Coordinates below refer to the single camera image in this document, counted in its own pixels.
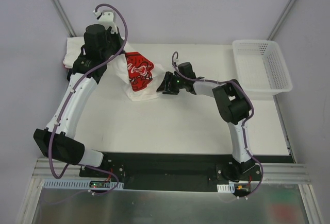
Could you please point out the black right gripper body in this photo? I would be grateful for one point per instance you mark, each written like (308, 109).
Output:
(169, 83)

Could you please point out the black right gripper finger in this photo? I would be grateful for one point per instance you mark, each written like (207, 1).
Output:
(170, 92)
(167, 83)

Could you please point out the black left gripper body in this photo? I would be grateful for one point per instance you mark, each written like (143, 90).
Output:
(115, 41)

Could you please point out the white t shirt red print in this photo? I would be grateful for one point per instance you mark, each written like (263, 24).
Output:
(141, 77)

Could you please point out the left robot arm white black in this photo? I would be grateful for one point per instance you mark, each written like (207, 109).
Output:
(56, 140)

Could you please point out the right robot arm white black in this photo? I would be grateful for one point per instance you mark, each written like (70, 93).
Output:
(234, 107)

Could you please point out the folded white t shirt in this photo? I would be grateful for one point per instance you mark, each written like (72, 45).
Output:
(74, 45)

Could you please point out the white plastic basket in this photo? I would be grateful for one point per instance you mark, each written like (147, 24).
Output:
(261, 68)

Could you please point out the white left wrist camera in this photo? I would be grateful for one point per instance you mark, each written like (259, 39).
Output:
(105, 18)

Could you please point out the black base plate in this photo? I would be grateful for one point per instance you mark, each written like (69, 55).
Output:
(174, 183)

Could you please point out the aluminium frame post left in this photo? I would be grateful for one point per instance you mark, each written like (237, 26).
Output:
(63, 17)

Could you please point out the aluminium frame post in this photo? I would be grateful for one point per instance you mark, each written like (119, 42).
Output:
(281, 19)
(63, 17)

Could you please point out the aluminium side rail right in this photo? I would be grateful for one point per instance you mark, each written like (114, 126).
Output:
(284, 130)

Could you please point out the white slotted cable duct right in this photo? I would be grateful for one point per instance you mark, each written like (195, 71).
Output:
(233, 187)

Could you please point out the white slotted cable duct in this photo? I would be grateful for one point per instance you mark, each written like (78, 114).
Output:
(81, 184)
(233, 187)

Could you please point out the white slotted cable duct left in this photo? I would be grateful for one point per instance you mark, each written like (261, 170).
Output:
(81, 184)

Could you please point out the aluminium front rail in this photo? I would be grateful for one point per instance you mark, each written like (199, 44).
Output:
(272, 173)

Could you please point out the aluminium frame post right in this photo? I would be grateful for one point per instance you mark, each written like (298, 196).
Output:
(281, 19)

